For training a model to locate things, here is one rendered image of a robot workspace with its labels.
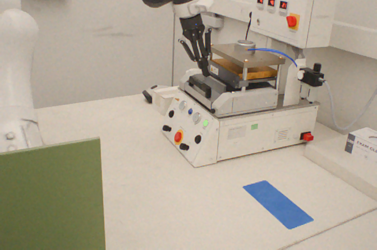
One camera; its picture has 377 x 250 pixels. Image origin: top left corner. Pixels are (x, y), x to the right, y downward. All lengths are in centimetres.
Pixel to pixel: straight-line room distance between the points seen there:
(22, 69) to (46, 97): 179
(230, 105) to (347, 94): 62
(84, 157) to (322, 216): 72
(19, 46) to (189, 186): 66
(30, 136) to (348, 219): 90
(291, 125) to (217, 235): 61
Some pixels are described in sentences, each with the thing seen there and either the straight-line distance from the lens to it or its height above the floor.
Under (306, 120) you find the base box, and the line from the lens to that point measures 156.
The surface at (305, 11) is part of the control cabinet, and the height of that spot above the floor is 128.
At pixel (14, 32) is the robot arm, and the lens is 99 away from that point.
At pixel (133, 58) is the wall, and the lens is 288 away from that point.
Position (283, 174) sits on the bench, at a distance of 138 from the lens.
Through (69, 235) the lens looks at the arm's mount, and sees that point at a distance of 94.
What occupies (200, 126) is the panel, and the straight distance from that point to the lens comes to 137.
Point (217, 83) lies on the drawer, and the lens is 142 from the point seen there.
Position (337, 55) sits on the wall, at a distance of 177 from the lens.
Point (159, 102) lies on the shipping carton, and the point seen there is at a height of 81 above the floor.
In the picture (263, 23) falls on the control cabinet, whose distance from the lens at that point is 159.
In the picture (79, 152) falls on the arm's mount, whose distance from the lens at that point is 82.
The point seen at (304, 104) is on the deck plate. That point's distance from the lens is 152.
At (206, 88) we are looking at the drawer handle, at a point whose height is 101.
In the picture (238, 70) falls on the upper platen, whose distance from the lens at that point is 141.
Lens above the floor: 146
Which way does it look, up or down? 23 degrees down
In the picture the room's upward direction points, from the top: 3 degrees clockwise
